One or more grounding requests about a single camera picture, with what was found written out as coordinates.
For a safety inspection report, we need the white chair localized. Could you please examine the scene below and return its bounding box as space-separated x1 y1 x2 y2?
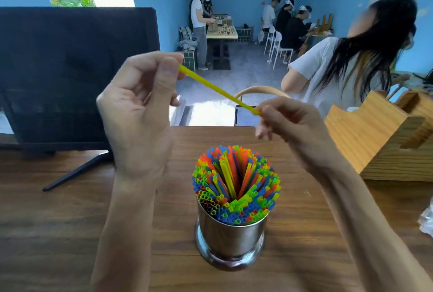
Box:
263 25 276 55
272 31 294 71

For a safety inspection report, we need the curved wooden chair back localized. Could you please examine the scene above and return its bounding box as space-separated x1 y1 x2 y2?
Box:
234 86 291 101

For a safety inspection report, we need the pile of wooden blocks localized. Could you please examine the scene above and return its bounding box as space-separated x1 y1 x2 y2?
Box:
207 14 234 36

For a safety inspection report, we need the black monitor stand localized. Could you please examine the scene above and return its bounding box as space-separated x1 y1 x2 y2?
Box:
42 151 114 192

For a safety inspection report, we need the light wooden table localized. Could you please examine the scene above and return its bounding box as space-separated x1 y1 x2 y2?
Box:
206 25 239 71

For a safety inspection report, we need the yellow drinking straw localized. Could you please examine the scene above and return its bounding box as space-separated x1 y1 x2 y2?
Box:
179 64 263 116

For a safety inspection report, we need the wooden holder box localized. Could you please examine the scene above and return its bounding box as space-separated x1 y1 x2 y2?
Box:
325 89 433 182

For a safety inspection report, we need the green tiled crate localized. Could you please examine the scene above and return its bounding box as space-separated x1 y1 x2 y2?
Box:
176 50 197 72

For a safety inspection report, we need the clear plastic wrap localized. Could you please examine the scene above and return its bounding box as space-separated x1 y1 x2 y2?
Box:
418 197 433 238

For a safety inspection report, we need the tablet with dark frame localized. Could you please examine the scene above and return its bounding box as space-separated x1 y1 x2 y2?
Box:
234 105 263 127

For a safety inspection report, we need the person's right hand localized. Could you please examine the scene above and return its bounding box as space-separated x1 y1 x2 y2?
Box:
254 96 339 172

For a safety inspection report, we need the steel straw cup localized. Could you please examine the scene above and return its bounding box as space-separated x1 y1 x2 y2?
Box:
195 197 270 271

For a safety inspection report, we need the bundle of colourful straws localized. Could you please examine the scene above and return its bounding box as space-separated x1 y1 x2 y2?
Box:
192 145 281 226

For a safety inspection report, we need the person's left forearm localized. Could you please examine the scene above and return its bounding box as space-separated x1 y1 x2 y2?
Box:
90 167 164 292

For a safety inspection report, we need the tiled low bench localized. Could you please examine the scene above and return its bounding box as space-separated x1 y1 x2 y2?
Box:
233 25 254 44

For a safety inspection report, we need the person's left hand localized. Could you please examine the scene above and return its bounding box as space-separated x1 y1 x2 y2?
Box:
96 51 186 175

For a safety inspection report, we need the black monitor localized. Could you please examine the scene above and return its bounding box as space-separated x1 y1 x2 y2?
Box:
0 7 161 152

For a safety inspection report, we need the wooden stand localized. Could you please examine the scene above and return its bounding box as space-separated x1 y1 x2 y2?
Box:
316 13 334 37

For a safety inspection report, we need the person's right forearm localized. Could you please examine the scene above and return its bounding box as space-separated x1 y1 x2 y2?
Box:
311 153 433 292

